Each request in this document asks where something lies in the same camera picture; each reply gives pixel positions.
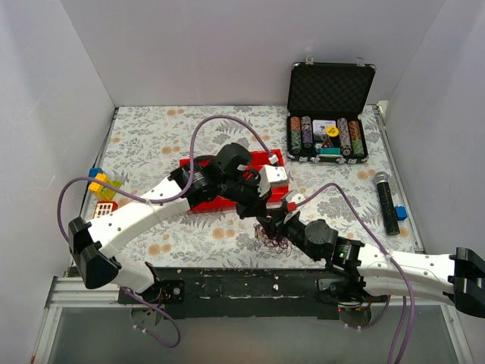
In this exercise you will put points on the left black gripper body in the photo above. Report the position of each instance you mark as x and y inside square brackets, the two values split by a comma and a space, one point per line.
[249, 195]

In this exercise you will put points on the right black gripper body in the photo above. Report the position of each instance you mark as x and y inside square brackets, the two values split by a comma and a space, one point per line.
[279, 222]

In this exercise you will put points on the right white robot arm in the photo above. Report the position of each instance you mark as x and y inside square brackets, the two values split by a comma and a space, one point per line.
[359, 271]

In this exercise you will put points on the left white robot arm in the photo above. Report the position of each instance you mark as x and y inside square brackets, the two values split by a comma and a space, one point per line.
[96, 245]

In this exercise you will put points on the black microphone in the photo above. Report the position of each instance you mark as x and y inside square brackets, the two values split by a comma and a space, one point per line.
[390, 222]

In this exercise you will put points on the floral table mat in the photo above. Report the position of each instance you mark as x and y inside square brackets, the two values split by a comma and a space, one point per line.
[145, 144]

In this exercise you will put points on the small blue block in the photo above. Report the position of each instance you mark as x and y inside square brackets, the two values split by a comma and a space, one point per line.
[401, 213]

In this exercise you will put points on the black poker chip case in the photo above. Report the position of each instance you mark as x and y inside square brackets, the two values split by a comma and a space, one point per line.
[324, 108]

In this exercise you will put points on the yellow green toy brick house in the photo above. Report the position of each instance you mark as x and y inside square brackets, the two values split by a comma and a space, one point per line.
[103, 192]

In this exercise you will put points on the red white window brick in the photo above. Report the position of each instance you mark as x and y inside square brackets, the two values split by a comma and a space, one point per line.
[104, 208]

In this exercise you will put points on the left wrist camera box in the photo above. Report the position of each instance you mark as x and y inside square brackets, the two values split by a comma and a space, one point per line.
[271, 177]

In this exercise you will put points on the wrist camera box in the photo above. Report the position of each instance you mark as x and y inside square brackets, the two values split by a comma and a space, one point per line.
[291, 199]
[271, 177]

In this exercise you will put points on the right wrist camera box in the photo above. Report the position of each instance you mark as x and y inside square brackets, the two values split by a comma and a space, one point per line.
[291, 199]

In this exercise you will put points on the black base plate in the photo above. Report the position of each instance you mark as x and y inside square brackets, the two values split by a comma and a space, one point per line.
[260, 292]

